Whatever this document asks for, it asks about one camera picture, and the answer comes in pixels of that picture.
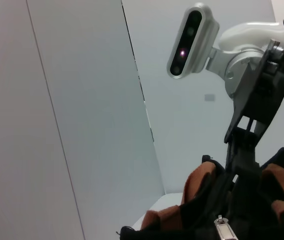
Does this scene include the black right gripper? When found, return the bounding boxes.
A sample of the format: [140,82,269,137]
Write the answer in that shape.
[223,39,284,176]

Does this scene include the black food bag brown handles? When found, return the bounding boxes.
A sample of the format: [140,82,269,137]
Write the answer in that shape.
[116,147,284,240]

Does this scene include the silver zipper pull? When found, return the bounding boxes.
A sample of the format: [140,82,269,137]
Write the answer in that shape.
[213,214,240,240]

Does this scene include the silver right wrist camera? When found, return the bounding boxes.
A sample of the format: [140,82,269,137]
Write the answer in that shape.
[166,2,224,80]

